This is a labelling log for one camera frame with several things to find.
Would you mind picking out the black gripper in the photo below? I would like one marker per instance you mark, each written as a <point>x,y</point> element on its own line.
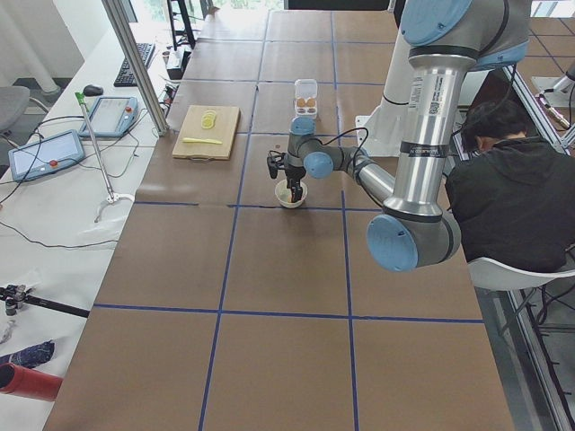
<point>293,174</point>

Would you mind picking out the white round bowl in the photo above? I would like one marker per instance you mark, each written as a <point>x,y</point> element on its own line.
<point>283,194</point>

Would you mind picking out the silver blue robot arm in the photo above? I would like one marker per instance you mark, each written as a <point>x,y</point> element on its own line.
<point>446,40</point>

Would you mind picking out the clear plastic egg box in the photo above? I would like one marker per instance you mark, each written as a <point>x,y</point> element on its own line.
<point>306,89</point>

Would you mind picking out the bamboo cutting board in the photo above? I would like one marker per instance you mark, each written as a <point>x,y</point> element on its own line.
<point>224,130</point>

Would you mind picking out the lemon slice one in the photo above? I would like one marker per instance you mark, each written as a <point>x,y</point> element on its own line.
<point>207,125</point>

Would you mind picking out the lemon slice two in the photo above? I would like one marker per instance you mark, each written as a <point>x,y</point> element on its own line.
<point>208,117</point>

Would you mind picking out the yellow plastic knife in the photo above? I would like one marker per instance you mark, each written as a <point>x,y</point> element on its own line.
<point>207,141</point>

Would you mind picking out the reacher grabber stick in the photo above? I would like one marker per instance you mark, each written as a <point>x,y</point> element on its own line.
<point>113,196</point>

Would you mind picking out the far blue teach pendant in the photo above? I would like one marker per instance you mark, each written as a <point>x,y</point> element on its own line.
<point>111,117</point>

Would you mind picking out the blue teach pendant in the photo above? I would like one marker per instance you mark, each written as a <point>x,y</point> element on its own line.
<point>111,117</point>
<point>47,156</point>

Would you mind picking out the white chair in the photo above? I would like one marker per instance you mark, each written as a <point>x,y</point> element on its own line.
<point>487,273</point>

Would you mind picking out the seated person in black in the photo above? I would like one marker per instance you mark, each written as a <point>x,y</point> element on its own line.
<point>514,199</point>

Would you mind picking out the black computer mouse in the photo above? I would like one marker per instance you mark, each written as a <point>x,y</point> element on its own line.
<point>92,90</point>

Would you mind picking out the near blue teach pendant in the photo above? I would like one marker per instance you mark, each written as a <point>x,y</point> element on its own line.
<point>47,156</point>

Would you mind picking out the small black tripod stand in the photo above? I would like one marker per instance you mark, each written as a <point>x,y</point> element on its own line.
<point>15,297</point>

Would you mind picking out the red cylinder bottle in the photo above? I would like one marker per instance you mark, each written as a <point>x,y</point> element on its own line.
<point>29,383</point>

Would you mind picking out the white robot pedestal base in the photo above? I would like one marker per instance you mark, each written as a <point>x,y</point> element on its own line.
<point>395,81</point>

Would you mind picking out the aluminium frame post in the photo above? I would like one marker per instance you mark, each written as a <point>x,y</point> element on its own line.
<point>120,24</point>

